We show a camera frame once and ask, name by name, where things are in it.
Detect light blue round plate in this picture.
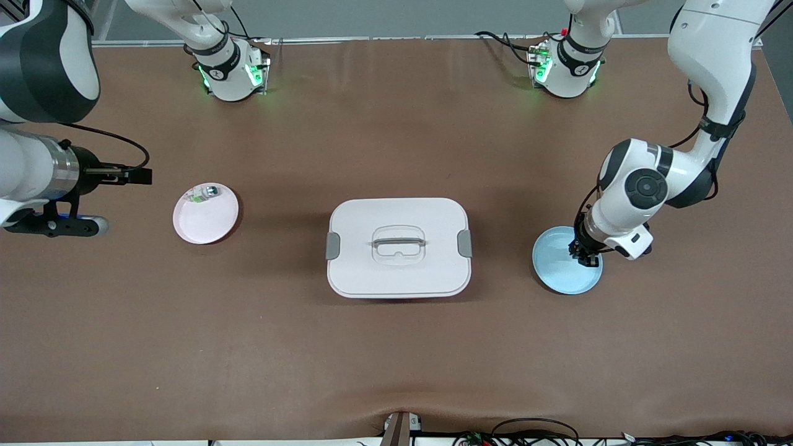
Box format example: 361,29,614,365
532,225,603,295

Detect tangled black cable bundle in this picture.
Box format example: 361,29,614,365
451,418,793,446

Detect white lidded box grey clips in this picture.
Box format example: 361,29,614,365
325,198,473,300

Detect pink round plate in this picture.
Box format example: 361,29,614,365
172,183,240,245

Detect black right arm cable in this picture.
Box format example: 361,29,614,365
59,123,151,171

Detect black base power cable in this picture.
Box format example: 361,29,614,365
228,6,271,45
475,30,561,68

